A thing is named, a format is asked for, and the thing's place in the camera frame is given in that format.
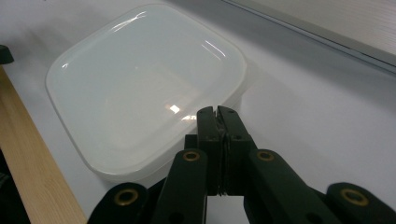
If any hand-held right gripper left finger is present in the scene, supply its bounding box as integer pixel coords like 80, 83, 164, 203
184, 105, 224, 198

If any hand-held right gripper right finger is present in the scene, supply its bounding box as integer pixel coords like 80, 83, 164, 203
216, 105, 259, 198

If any white square food container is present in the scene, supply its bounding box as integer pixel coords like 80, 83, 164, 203
45, 3, 248, 183

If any wooden table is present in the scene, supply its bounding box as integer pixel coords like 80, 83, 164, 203
0, 65, 89, 224

